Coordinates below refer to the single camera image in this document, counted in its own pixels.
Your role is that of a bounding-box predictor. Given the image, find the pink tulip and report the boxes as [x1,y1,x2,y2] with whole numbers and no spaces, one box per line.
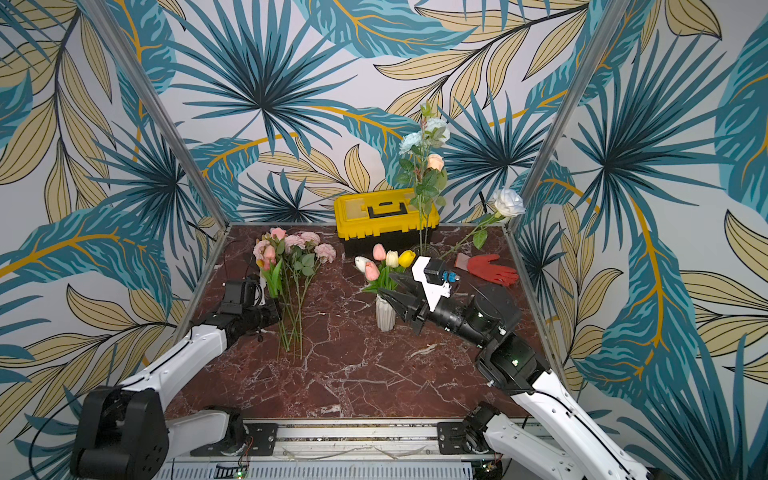
[262,259,289,352]
[260,244,286,352]

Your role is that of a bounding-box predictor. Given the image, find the large pink rose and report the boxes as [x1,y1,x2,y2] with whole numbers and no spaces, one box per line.
[257,228,294,350]

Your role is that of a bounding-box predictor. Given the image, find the white rose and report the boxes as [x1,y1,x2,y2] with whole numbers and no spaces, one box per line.
[440,188,526,259]

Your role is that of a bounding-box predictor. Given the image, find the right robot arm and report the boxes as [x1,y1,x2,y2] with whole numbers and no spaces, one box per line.
[380,284,654,479]

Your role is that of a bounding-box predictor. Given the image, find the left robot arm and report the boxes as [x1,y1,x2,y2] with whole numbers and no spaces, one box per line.
[70,278,281,479]

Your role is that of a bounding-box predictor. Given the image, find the white ribbed vase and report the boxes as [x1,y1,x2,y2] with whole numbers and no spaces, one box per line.
[375,295,396,332]

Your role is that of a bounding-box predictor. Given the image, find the tulip bouquet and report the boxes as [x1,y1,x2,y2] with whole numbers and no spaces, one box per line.
[354,243,416,294]

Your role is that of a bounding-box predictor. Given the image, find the red work glove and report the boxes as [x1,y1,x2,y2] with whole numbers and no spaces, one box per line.
[454,253,520,287]

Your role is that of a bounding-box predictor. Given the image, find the yellow toolbox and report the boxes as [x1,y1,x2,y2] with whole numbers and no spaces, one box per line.
[334,188,440,258]

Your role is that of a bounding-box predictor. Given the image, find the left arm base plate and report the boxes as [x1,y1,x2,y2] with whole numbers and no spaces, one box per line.
[241,422,278,458]

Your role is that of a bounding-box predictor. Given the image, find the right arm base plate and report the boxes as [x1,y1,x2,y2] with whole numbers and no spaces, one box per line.
[436,421,482,455]

